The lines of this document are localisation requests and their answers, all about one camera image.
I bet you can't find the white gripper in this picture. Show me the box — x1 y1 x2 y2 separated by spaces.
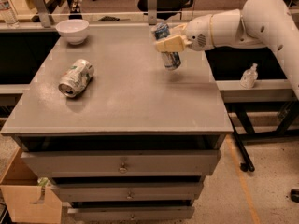
151 14 213 52

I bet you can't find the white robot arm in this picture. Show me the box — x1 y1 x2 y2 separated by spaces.
155 0 299 98

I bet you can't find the grey top drawer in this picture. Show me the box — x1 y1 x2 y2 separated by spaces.
21 150 221 178

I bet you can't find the black metal pole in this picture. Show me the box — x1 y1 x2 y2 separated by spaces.
230 120 255 172

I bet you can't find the grey metal railing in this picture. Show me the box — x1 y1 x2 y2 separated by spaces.
0 0 299 33

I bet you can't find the cardboard box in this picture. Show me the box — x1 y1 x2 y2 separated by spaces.
0 147 63 224

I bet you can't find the white ceramic bowl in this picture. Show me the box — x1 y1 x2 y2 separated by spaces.
55 19 89 45

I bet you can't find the clear plastic water bottle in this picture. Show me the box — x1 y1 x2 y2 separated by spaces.
0 0 19 28

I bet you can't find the grey drawer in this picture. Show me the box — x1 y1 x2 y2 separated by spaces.
52 182 203 203
21 150 221 178
67 206 194 221

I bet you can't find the grey middle drawer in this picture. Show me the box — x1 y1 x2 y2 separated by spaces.
52 182 203 203

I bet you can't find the grey bottom drawer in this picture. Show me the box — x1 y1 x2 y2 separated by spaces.
67 206 194 221

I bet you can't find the green white soda can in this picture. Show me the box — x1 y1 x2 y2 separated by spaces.
58 59 94 98

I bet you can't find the grey side bench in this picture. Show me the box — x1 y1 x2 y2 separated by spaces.
217 79 297 103

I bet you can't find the blue silver redbull can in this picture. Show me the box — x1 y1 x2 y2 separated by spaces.
151 22 181 70

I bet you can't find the grey drawer cabinet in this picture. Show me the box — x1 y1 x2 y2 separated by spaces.
2 26 232 208

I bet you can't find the black office chair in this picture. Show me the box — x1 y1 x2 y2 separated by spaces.
137 0 193 20

